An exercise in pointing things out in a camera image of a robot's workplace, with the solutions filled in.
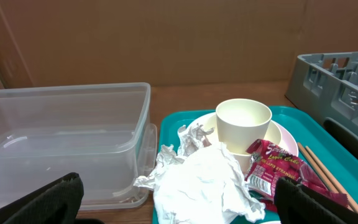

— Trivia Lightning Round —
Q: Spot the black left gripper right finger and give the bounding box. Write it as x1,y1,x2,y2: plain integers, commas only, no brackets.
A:
273,177,358,224

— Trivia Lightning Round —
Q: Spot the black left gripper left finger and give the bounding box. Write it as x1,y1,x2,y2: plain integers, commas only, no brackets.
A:
0,172,84,224

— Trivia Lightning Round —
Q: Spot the red snack wrapper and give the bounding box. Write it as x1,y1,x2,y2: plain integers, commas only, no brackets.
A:
244,139,348,212

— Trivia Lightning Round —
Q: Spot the white napkin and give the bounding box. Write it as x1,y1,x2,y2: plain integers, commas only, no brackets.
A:
134,145,265,223

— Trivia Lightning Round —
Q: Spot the cream plastic cup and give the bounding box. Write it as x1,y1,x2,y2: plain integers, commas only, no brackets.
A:
216,98,272,154

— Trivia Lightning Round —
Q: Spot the clear plastic waste bin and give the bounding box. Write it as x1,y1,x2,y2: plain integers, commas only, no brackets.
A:
0,83,158,210

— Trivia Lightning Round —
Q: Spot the grey dishwasher rack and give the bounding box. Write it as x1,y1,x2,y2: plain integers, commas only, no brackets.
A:
285,52,358,159

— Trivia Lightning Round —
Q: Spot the wooden chopstick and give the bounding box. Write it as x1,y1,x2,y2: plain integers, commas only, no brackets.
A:
306,146,358,213
297,142,354,212

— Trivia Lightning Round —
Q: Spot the pink plate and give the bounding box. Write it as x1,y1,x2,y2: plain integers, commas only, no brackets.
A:
187,118,298,156

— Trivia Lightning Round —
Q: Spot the teal plastic tray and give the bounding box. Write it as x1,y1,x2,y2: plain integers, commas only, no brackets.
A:
157,106,358,204

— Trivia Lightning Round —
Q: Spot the cream bowl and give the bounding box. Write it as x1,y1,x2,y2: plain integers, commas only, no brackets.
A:
195,113,282,174

